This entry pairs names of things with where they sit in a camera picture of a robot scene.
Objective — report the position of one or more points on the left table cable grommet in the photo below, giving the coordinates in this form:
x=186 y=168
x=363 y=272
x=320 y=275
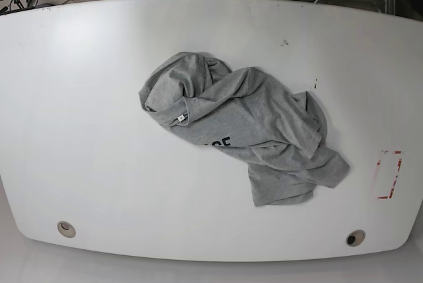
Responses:
x=66 y=229

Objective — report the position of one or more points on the table cable grommet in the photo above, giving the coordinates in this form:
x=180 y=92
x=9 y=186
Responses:
x=355 y=238
x=66 y=229

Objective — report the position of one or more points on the red tape rectangle marking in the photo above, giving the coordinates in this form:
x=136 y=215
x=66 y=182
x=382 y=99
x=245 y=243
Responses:
x=387 y=173

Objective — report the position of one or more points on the grey T-shirt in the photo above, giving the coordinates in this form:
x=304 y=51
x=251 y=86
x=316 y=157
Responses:
x=251 y=116

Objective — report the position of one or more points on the right table cable grommet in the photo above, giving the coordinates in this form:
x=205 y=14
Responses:
x=355 y=238

